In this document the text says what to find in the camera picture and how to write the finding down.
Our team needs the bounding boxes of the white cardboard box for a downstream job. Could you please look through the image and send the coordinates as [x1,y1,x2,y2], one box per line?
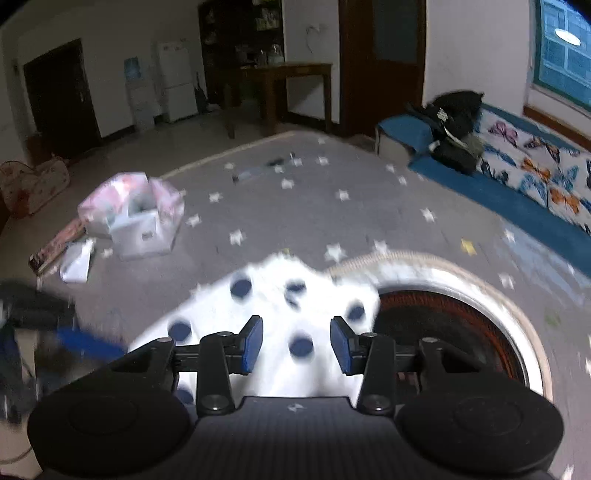
[108,208,178,259]

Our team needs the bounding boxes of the dark wooden shelf cabinet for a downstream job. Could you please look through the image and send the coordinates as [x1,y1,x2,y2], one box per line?
[198,0,284,109]

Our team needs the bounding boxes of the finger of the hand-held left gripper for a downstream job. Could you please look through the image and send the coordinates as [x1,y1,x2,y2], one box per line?
[9,287,127,360]

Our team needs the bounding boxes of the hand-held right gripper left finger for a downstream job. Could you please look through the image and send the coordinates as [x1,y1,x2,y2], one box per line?
[108,315,265,415]

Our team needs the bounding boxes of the white polka-dot pants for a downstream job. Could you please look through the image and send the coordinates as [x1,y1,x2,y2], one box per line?
[127,251,384,407]

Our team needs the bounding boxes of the white paper packet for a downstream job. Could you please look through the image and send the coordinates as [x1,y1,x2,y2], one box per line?
[60,239,95,283]

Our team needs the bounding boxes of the brown wooden door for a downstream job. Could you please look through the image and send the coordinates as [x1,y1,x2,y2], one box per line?
[338,0,428,139]

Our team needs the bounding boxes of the round black table heater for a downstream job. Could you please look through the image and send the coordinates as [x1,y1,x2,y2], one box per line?
[323,251,552,402]

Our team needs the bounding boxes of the dark double door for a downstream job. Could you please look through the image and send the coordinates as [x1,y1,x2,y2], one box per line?
[23,38,102,160]

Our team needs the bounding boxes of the water dispenser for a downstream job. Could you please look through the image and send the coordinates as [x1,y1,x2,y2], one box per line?
[124,56,155,132]

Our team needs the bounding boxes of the white refrigerator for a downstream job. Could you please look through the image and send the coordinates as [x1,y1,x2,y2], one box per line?
[154,41,199,123]

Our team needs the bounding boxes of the beige fabric basket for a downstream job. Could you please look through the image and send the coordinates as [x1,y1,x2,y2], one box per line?
[0,157,72,217]

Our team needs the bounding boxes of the brown long box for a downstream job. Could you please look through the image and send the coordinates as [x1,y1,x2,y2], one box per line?
[28,219,88,273]

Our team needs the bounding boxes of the grey star-print table cover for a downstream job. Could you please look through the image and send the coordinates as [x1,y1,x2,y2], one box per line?
[28,130,591,480]

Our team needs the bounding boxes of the blue sofa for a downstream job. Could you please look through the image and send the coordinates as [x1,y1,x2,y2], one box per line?
[375,104,591,278]

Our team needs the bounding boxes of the green-framed window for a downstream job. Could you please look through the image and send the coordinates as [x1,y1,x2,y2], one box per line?
[531,0,591,112]

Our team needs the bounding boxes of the black pen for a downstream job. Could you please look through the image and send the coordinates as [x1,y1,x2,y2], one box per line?
[232,167,274,184]

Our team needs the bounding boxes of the black jacket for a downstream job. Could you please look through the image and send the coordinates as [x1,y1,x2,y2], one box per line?
[404,90,485,175]

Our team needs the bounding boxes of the pink white plastic package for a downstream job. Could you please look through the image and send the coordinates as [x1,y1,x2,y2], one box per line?
[78,172,185,232]

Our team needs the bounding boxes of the olive green cloth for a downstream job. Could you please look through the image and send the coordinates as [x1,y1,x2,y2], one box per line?
[459,133,485,157]

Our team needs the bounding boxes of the dark wooden side table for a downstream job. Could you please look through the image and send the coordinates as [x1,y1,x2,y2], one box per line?
[222,62,334,139]

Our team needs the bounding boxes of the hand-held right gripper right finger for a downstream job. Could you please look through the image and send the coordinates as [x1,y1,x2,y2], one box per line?
[330,315,484,415]

